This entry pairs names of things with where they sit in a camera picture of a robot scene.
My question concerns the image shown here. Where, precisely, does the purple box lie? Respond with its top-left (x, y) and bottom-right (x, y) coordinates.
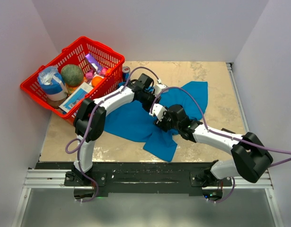
top-left (85, 53), bottom-right (103, 74)

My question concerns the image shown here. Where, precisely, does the black square frame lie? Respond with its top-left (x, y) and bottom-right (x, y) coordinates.
top-left (221, 128), bottom-right (235, 134)

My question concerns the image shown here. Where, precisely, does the pink packet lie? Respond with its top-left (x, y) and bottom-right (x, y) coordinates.
top-left (85, 68), bottom-right (109, 80)

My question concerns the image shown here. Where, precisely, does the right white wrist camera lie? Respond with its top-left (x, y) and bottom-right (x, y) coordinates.
top-left (149, 104), bottom-right (167, 121)

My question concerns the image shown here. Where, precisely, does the blue garment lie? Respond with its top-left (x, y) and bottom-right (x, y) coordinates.
top-left (105, 81), bottom-right (208, 162)

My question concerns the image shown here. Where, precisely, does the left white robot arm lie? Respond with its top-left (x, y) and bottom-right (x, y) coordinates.
top-left (71, 73), bottom-right (167, 185)

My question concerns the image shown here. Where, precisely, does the blue red drink can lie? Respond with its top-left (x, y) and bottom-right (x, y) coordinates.
top-left (122, 66), bottom-right (131, 81)

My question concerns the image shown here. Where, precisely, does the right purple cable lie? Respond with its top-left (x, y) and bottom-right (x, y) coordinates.
top-left (150, 86), bottom-right (291, 204)

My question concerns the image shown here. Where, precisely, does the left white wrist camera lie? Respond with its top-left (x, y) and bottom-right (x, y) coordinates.
top-left (154, 79), bottom-right (167, 96)

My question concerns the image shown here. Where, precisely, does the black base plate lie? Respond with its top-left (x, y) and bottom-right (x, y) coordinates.
top-left (35, 162), bottom-right (233, 199)

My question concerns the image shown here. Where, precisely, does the purple cable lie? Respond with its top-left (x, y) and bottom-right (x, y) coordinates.
top-left (150, 86), bottom-right (291, 204)
top-left (65, 66), bottom-right (162, 203)

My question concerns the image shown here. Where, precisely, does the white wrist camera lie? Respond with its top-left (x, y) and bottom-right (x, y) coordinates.
top-left (154, 79), bottom-right (167, 96)
top-left (149, 104), bottom-right (167, 121)

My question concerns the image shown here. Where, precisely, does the green round melon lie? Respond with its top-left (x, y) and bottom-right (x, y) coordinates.
top-left (60, 64), bottom-right (84, 87)

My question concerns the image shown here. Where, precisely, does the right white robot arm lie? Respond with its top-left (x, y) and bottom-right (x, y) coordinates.
top-left (151, 104), bottom-right (273, 187)

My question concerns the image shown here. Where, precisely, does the orange fruit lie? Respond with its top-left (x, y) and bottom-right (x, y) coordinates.
top-left (91, 76), bottom-right (104, 87)

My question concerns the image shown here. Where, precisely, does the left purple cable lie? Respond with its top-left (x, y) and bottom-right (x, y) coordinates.
top-left (65, 66), bottom-right (162, 203)

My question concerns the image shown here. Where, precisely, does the blue white flat box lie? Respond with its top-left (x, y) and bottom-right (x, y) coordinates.
top-left (59, 82), bottom-right (93, 113)

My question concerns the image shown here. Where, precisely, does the blue white wrapped package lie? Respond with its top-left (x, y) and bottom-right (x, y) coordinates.
top-left (37, 66), bottom-right (68, 101)

